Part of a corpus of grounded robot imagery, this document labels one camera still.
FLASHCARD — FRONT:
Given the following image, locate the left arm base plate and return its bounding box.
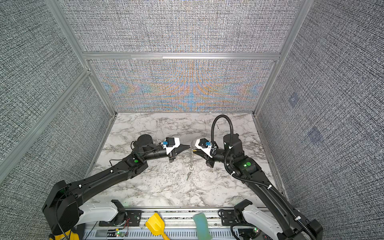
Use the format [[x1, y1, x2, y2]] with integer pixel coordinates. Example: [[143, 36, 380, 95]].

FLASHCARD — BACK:
[[99, 210, 142, 227]]

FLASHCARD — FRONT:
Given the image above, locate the yellow black work glove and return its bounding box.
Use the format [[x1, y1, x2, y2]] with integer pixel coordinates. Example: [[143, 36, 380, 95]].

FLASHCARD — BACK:
[[49, 230, 80, 240]]

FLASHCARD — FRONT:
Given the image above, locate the black corrugated cable conduit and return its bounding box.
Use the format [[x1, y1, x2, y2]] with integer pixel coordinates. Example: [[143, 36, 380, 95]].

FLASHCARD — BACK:
[[210, 114, 324, 240]]

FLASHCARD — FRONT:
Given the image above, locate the teal green sponge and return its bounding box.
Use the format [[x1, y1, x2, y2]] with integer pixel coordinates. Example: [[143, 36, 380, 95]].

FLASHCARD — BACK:
[[193, 213, 212, 240]]

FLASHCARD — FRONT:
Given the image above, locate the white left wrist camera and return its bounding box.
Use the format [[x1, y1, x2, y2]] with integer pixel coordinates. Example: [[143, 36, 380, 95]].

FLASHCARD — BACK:
[[161, 138, 181, 155]]

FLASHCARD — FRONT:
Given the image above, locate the aluminium horizontal frame bar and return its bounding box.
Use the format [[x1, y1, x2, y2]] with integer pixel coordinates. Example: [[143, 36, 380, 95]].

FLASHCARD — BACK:
[[83, 52, 281, 61]]

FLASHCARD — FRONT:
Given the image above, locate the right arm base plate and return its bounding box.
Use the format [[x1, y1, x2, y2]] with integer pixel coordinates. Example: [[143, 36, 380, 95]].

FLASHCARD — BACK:
[[218, 209, 244, 226]]

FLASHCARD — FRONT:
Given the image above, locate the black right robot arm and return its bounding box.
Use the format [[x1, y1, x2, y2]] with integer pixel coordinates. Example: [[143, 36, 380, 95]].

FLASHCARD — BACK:
[[194, 134, 324, 240]]

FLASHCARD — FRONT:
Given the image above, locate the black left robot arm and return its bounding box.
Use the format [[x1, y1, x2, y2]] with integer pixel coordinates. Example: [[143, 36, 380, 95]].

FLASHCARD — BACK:
[[42, 134, 190, 236]]

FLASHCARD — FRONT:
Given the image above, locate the yellow plastic scoop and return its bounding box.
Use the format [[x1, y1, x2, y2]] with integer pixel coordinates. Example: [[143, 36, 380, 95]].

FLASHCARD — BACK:
[[145, 213, 170, 240]]

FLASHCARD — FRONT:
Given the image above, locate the aluminium corner frame post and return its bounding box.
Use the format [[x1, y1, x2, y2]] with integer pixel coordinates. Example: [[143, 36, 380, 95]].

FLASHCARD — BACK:
[[46, 1, 117, 116]]

